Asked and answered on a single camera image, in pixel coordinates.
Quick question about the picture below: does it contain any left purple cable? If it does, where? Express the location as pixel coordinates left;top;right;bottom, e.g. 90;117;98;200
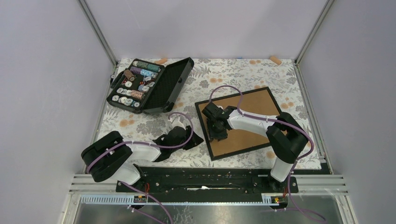
86;112;195;224

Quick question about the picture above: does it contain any right wooden cork piece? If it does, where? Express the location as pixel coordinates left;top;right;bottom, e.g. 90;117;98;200
269;56;282;65

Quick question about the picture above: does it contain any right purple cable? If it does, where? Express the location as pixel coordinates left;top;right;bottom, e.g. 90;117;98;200
208;85;328;224

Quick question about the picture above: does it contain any wooden cork piece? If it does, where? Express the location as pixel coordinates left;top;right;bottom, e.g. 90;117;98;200
269;56;282;65
155;58;168;64

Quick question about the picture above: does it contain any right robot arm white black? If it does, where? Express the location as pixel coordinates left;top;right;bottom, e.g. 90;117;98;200
202;102;313;192

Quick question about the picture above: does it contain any brown cardboard backing board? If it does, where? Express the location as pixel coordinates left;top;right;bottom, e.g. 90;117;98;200
198;90;279;158

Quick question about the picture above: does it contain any left wooden cork piece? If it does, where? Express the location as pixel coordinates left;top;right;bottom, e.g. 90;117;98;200
155;58;168;64

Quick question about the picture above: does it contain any black picture frame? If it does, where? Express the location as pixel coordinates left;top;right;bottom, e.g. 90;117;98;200
194;86;283;161

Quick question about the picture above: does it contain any black open poker chip case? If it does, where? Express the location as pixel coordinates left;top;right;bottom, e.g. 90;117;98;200
106;57;194;114

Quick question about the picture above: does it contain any floral patterned table mat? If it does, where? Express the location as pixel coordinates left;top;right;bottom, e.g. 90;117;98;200
97;59;313;168

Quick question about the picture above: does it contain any white slotted cable duct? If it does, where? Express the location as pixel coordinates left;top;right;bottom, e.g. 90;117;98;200
80;194;281;207

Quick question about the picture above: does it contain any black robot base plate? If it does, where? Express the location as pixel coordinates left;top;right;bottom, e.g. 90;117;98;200
115;168;302;203

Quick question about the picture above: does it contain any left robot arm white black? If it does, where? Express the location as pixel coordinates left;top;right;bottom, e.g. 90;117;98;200
81;119;204;192

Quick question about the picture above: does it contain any purple cable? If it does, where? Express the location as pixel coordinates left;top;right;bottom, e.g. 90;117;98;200
208;85;328;224
86;112;195;224

